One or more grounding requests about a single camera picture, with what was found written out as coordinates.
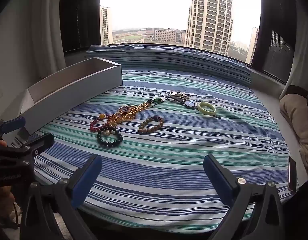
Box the black wristwatch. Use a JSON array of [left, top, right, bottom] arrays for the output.
[[169, 94, 221, 119]]

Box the long grey cardboard box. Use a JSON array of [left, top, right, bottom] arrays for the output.
[[20, 57, 124, 133]]

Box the red bead bracelet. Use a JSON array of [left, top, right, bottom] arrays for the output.
[[90, 114, 117, 132]]

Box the amber bead necklace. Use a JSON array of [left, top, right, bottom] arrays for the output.
[[111, 100, 154, 126]]

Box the beige cushion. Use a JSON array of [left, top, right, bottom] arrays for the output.
[[279, 94, 308, 178]]

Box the green pendant on black cord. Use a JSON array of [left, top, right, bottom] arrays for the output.
[[147, 93, 165, 107]]

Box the low wide grey building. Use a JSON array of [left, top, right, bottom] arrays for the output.
[[154, 29, 186, 43]]

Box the black smartphone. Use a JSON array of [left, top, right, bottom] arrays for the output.
[[287, 156, 298, 193]]

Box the green jade bangle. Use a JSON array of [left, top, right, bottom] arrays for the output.
[[197, 102, 217, 116]]

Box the striped folded bedding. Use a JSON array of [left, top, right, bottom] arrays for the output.
[[84, 44, 252, 87]]

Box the silver chain jewelry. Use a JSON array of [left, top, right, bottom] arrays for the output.
[[168, 92, 192, 101]]

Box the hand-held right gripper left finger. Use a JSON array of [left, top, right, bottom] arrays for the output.
[[20, 154, 103, 240]]

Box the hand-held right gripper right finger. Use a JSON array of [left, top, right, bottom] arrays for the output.
[[203, 154, 293, 240]]

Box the round gold purple pendant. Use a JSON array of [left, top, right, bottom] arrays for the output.
[[118, 106, 138, 117]]

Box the dark purple cloth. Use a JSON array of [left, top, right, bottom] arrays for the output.
[[285, 85, 308, 101]]

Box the white curtain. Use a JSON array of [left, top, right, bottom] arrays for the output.
[[30, 0, 67, 82]]

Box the tall beige apartment tower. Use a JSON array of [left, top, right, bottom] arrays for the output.
[[185, 0, 234, 55]]

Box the narrow beige apartment building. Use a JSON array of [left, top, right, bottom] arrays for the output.
[[100, 5, 114, 45]]

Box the blue green striped bed sheet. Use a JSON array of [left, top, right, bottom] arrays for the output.
[[9, 69, 298, 233]]

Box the black bead bracelet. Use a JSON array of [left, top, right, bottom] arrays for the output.
[[97, 125, 124, 148]]

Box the brown wooden bead bracelet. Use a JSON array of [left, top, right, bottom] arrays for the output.
[[139, 115, 164, 135]]

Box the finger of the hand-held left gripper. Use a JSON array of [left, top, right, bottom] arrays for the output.
[[0, 117, 26, 136], [22, 133, 55, 156]]

